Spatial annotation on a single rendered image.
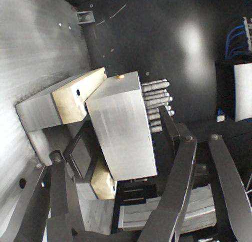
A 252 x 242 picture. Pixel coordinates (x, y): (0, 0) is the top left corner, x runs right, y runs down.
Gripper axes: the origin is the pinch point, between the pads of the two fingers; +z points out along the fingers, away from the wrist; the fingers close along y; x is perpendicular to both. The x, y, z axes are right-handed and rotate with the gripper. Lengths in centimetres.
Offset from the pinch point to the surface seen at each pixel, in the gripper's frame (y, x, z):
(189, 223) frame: 8.0, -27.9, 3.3
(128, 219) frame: -5.4, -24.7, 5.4
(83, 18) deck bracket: -8.2, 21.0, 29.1
